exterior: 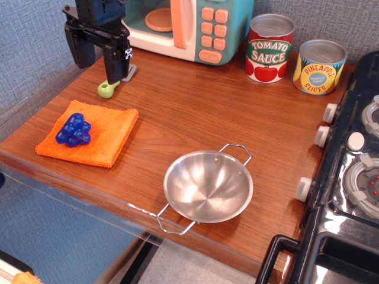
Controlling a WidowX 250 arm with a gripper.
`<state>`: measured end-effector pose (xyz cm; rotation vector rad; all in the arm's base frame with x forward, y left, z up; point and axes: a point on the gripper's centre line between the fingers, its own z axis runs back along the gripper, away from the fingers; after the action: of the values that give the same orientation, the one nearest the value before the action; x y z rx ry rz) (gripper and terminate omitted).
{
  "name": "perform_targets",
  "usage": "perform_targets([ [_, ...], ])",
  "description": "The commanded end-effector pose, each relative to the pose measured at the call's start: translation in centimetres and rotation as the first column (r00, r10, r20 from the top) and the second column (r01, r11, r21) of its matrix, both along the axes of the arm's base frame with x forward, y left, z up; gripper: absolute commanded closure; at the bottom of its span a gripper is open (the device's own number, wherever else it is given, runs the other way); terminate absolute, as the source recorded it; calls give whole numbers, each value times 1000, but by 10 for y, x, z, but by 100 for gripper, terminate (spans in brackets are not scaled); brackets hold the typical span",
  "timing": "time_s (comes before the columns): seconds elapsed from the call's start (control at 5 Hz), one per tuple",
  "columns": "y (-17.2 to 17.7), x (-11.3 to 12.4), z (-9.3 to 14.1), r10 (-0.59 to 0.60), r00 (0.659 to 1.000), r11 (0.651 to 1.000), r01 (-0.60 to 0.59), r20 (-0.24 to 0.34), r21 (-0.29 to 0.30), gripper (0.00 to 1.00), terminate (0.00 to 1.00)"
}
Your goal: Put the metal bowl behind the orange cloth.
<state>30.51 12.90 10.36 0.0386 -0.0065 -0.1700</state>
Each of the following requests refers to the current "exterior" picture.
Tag white stove knob bottom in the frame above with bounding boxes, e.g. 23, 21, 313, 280
295, 177, 313, 202

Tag tomato sauce can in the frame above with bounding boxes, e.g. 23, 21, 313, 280
245, 14, 296, 83

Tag orange plate in microwave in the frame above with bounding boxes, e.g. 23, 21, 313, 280
145, 7, 172, 32

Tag pineapple slices can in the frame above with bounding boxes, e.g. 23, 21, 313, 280
293, 39, 348, 95

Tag white stove knob top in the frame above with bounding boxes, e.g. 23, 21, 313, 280
323, 104, 338, 124

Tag blue toy grapes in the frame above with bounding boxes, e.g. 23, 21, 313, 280
55, 113, 92, 147

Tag white stove knob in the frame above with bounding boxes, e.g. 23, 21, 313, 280
314, 126, 330, 148
323, 104, 338, 124
295, 177, 313, 202

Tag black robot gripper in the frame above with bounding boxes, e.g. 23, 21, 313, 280
62, 1, 131, 84

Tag stainless steel two-handled pan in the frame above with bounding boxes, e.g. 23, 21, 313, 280
163, 148, 254, 235

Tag teal toy microwave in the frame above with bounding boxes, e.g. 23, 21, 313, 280
122, 1, 254, 66

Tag black oven door handle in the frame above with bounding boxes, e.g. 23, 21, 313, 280
256, 234, 300, 284

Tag orange folded cloth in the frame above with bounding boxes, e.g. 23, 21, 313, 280
35, 101, 139, 168

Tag white stove knob middle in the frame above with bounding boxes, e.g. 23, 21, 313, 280
314, 126, 330, 148

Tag black toy stove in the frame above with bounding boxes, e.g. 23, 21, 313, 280
281, 51, 378, 283

